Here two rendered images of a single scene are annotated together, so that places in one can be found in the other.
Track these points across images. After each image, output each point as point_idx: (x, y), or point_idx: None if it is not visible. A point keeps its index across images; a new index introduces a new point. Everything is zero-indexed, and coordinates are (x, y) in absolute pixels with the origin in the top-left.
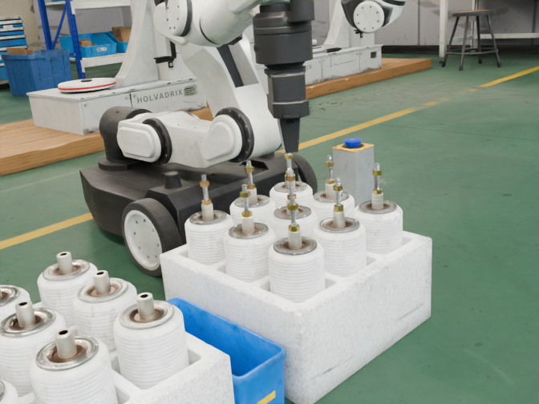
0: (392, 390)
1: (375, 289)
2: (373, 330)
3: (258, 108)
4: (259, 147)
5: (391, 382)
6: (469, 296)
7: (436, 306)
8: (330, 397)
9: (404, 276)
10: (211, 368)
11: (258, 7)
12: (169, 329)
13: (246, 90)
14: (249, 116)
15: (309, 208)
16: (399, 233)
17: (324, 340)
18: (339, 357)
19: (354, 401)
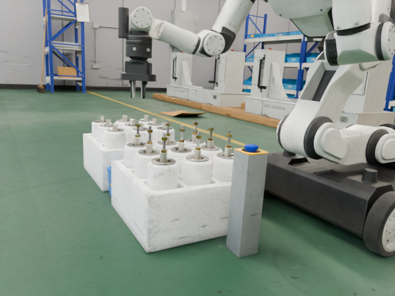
0: (99, 222)
1: (127, 186)
2: (126, 207)
3: (299, 117)
4: (285, 143)
5: (104, 223)
6: (158, 280)
7: (157, 261)
8: (111, 209)
9: (136, 198)
10: (100, 150)
11: (159, 34)
12: (104, 132)
13: (305, 103)
14: (287, 118)
15: (181, 151)
16: (150, 178)
17: (114, 182)
18: (117, 199)
19: (103, 213)
